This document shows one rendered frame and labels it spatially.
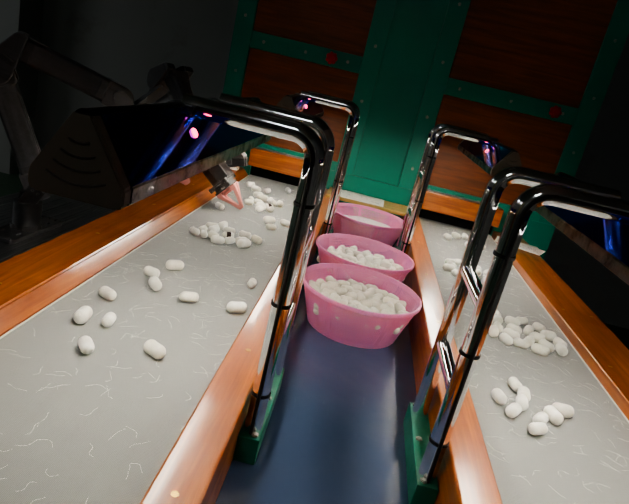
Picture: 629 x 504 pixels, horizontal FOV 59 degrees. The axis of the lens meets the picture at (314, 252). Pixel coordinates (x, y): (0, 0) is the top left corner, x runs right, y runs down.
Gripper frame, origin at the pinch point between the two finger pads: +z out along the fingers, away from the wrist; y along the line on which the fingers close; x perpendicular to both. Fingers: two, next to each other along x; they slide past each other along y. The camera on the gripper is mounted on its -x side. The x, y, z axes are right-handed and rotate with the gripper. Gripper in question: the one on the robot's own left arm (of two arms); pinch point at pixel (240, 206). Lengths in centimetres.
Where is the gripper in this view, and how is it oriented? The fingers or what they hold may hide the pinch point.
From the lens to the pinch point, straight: 167.8
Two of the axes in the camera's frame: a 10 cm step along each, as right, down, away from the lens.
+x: -8.0, 5.4, 2.6
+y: 1.2, -2.8, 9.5
